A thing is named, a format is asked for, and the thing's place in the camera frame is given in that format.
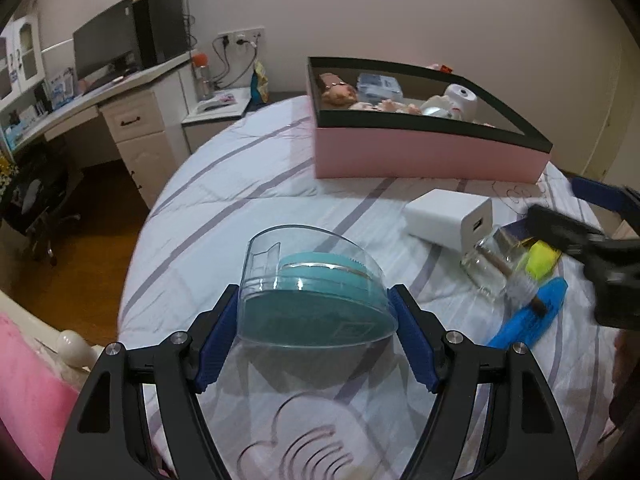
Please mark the small doll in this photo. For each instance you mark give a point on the small doll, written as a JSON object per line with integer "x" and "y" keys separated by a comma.
{"x": 390, "y": 106}
{"x": 337, "y": 91}

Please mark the clear glass jar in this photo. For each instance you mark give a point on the clear glass jar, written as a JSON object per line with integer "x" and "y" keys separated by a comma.
{"x": 482, "y": 265}

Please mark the white door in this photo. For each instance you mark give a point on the white door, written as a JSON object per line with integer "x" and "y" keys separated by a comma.
{"x": 607, "y": 125}

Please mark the white hutch cabinet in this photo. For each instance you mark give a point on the white hutch cabinet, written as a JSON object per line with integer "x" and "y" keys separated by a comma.
{"x": 20, "y": 55}

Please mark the white low cabinet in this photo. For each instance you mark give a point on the white low cabinet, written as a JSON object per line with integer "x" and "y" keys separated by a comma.
{"x": 210, "y": 130}

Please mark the yellow snack bag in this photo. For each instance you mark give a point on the yellow snack bag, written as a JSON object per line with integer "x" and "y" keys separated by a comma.
{"x": 260, "y": 82}

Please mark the pink storage box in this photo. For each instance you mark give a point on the pink storage box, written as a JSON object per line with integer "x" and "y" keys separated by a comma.
{"x": 425, "y": 155}

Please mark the white bed post knob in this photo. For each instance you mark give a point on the white bed post knob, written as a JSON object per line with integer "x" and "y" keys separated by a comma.
{"x": 75, "y": 347}

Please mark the printed paper packet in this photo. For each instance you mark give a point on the printed paper packet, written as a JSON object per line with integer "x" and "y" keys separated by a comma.
{"x": 225, "y": 100}

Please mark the black computer monitor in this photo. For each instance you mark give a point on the black computer monitor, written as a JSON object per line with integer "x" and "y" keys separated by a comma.
{"x": 105, "y": 40}

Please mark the white charger block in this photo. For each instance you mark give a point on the white charger block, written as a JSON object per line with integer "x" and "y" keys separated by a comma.
{"x": 440, "y": 215}

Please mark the wall power outlet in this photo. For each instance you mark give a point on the wall power outlet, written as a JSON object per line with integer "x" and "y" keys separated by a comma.
{"x": 240, "y": 37}

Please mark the orange cap bottle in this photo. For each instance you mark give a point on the orange cap bottle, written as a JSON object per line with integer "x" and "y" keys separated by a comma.
{"x": 201, "y": 77}

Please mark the blue book box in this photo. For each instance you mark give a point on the blue book box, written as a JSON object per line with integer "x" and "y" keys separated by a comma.
{"x": 61, "y": 89}

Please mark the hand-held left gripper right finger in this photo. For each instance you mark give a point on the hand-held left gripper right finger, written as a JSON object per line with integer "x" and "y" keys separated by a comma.
{"x": 415, "y": 340}

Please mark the pink blanket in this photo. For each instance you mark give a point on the pink blanket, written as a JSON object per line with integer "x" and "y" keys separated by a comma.
{"x": 30, "y": 400}

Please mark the white bunny toy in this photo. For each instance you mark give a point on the white bunny toy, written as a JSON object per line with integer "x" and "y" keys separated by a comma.
{"x": 440, "y": 107}

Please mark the white desk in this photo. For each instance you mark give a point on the white desk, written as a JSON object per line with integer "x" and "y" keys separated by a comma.
{"x": 135, "y": 125}

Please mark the black speaker tower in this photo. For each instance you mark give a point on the black speaker tower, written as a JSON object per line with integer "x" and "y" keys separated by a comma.
{"x": 160, "y": 30}

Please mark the person's right forearm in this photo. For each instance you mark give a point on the person's right forearm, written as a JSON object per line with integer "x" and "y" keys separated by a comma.
{"x": 627, "y": 370}

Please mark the black keyboard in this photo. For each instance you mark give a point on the black keyboard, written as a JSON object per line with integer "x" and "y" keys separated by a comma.
{"x": 107, "y": 79}

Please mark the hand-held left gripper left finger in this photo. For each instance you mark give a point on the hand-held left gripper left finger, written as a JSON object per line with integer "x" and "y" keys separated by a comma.
{"x": 220, "y": 340}

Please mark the striped white bedsheet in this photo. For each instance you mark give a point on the striped white bedsheet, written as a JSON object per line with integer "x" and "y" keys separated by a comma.
{"x": 300, "y": 195}

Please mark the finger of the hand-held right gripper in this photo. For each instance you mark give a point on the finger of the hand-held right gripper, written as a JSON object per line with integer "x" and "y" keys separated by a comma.
{"x": 600, "y": 195}
{"x": 565, "y": 230}

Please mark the blue oblong case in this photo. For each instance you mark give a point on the blue oblong case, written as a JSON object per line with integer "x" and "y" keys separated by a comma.
{"x": 530, "y": 317}

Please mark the teal clear tape dispenser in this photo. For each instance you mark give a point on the teal clear tape dispenser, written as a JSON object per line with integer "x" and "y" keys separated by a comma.
{"x": 310, "y": 305}

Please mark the yellow highlighter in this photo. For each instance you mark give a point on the yellow highlighter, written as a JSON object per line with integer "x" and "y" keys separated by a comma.
{"x": 542, "y": 260}

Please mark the black office chair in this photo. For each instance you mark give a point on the black office chair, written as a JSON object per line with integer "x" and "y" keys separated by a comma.
{"x": 35, "y": 200}

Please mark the blue face mask pack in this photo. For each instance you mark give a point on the blue face mask pack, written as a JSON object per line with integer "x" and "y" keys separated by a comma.
{"x": 380, "y": 86}

